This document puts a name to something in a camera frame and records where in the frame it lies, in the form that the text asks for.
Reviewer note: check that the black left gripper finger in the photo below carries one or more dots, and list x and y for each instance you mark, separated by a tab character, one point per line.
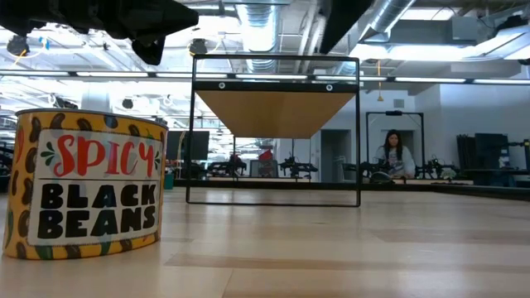
170	18
151	51

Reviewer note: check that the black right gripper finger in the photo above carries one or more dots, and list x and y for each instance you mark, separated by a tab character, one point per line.
343	20

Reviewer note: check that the spicy black beans can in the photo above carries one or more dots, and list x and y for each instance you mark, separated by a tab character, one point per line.
91	186

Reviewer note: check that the long ceiling light strip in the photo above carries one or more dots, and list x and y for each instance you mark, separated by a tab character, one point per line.
269	76

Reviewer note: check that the black computer monitor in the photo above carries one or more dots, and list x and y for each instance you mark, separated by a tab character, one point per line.
188	145

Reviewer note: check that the teal bin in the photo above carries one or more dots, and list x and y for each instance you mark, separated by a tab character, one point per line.
169	181

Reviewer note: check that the person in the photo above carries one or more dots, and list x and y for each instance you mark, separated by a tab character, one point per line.
395	159

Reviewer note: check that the dark storage cabinets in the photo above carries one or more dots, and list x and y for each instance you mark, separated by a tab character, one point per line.
488	157

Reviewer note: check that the corrugated silver ceiling duct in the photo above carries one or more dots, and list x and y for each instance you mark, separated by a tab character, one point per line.
258	29

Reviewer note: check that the black frame wooden shelf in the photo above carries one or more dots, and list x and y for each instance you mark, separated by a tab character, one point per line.
273	111

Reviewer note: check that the black metal frame stand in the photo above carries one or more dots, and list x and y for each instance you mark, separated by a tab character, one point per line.
367	140

